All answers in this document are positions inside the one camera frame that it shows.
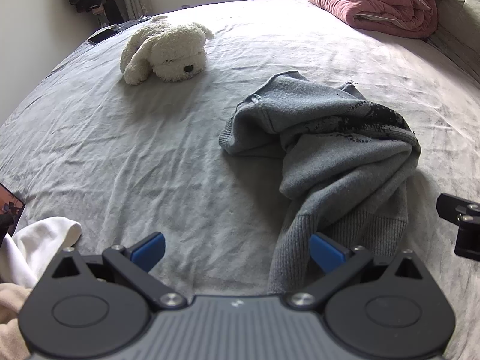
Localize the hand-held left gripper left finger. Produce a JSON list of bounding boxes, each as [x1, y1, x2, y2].
[[50, 232, 188, 312]]

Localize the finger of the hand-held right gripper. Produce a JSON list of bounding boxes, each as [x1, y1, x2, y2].
[[437, 193, 480, 261]]

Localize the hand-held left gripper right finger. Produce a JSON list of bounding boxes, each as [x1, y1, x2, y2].
[[287, 232, 432, 312]]

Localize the grey knitted sweater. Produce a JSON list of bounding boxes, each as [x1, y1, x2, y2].
[[219, 71, 422, 295]]

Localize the white garment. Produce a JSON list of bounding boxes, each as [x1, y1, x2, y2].
[[0, 215, 82, 289]]

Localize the black phone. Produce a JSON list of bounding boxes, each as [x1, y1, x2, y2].
[[0, 183, 26, 248]]

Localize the beige garment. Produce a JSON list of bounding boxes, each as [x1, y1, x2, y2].
[[0, 281, 34, 360]]

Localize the white plush dog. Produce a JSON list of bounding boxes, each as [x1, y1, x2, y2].
[[120, 16, 214, 86]]

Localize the grey padded headboard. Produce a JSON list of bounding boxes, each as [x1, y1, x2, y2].
[[424, 0, 480, 94]]

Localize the black tablet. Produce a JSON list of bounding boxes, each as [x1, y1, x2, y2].
[[88, 24, 121, 44]]

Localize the pink folded quilt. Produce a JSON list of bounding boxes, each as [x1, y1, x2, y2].
[[300, 0, 439, 39]]

